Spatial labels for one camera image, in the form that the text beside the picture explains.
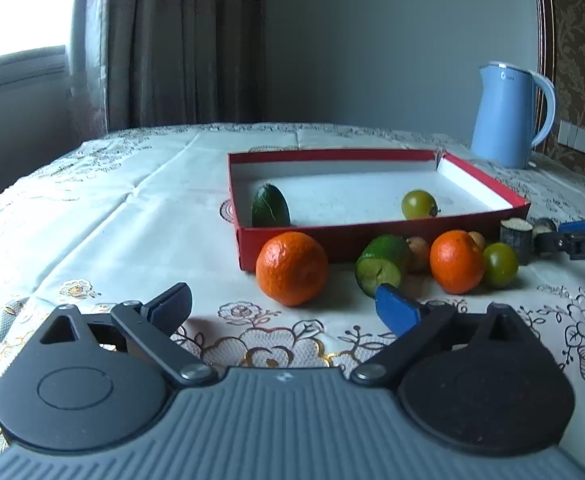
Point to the window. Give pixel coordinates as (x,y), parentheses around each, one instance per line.
(17,10)

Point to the wood-framed patterned panel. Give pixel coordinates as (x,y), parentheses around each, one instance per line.
(580,35)

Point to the white wall switch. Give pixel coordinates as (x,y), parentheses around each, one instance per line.
(575,136)

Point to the cut green cucumber piece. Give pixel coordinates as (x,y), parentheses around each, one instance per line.
(383,266)

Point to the small orange mandarin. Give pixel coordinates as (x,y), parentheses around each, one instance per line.
(456,261)

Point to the large orange mandarin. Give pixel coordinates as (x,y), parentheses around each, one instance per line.
(292,269)

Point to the small dark green cucumber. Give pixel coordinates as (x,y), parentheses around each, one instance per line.
(270,206)

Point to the brown longan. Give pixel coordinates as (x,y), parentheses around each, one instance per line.
(477,240)
(419,255)

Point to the green tomato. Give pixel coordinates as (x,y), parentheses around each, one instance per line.
(500,265)
(419,204)

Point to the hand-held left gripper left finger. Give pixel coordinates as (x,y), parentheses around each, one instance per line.
(173,305)

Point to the light blue electric kettle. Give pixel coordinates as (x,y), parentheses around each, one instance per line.
(507,115)

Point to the brown curtain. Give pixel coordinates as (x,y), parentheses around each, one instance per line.
(172,45)

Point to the red cardboard box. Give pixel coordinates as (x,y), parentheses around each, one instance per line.
(352,200)

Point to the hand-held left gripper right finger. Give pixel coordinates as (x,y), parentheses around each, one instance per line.
(396,309)

